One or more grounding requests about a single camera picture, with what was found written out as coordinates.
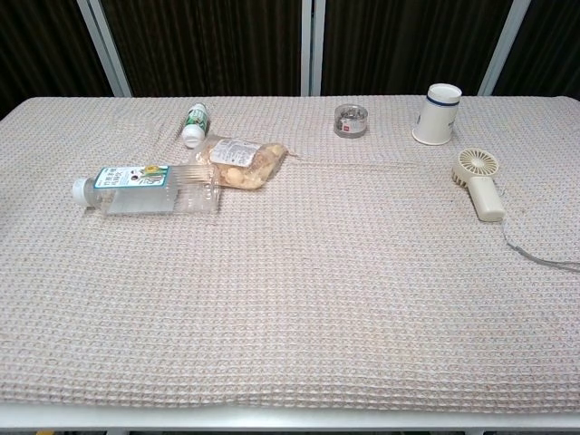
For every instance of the cream handheld fan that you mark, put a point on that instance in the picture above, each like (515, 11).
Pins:
(485, 197)

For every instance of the beige waffle weave tablecloth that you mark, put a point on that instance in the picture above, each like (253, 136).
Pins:
(290, 281)

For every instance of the clear snack bag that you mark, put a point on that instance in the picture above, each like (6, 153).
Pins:
(240, 165)

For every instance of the round clear tin of clips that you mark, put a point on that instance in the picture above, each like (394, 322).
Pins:
(350, 122)

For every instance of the small white green-label bottle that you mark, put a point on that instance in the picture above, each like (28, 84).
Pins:
(197, 122)

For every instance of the clear plastic water bottle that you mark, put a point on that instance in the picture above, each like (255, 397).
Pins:
(136, 192)

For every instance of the white paper cup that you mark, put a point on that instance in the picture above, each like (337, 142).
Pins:
(434, 118)

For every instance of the dark corrugated partition panel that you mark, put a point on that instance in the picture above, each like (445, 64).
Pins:
(204, 45)
(408, 41)
(553, 41)
(41, 45)

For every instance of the white table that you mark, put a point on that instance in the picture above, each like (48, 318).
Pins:
(290, 421)

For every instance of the grey metal partition post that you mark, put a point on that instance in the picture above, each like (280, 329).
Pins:
(106, 50)
(505, 45)
(312, 45)

